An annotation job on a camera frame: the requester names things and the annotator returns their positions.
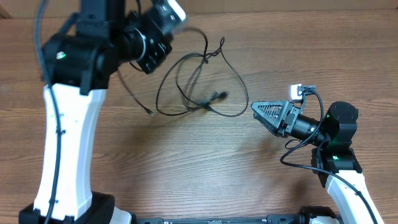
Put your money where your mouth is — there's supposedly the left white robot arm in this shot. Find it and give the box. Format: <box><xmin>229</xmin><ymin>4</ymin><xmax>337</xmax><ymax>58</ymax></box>
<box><xmin>19</xmin><ymin>1</ymin><xmax>187</xmax><ymax>223</ymax></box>

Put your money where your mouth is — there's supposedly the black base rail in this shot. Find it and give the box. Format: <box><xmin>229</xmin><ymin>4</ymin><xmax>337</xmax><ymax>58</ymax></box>
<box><xmin>132</xmin><ymin>214</ymin><xmax>300</xmax><ymax>224</ymax></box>

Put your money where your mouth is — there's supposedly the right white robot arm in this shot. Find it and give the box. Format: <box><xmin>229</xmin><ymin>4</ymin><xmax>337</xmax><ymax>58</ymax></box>
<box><xmin>251</xmin><ymin>101</ymin><xmax>383</xmax><ymax>223</ymax></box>

